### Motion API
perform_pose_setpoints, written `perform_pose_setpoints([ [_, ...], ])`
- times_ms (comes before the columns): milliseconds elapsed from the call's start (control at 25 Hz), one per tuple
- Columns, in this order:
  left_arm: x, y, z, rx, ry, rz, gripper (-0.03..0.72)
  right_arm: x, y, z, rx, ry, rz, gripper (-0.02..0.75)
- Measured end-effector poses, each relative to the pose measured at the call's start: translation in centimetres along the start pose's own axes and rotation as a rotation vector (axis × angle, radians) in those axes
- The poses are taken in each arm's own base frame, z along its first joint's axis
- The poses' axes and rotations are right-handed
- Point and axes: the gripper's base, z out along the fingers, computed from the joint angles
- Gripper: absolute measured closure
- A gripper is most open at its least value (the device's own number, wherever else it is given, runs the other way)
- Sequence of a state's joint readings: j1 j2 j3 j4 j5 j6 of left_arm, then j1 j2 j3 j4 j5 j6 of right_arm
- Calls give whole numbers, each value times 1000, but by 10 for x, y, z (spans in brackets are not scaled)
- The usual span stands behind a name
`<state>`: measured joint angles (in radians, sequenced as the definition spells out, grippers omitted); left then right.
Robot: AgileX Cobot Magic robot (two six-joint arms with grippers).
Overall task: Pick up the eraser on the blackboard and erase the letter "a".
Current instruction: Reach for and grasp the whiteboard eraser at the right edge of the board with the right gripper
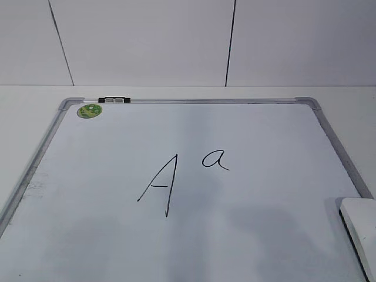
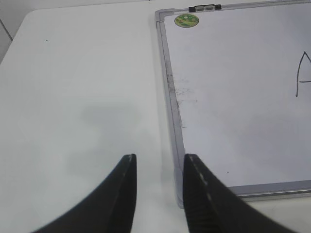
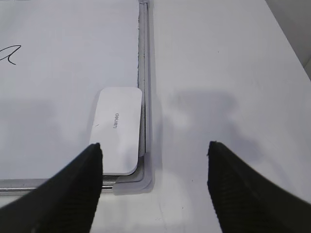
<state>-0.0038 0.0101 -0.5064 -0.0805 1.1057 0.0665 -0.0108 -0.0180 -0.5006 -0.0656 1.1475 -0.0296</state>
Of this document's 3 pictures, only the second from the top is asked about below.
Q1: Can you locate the white magnetic whiteboard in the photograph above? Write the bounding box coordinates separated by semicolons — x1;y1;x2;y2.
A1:
155;0;311;206

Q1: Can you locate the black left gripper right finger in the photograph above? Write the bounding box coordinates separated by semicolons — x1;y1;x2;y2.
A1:
183;154;279;233

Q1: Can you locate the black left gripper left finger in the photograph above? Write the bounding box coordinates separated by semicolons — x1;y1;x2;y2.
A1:
37;154;137;233

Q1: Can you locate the black whiteboard hanger clip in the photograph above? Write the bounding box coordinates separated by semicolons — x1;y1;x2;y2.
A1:
188;4;222;13

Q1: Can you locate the green round magnet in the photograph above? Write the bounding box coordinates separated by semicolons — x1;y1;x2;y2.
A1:
174;14;199;28

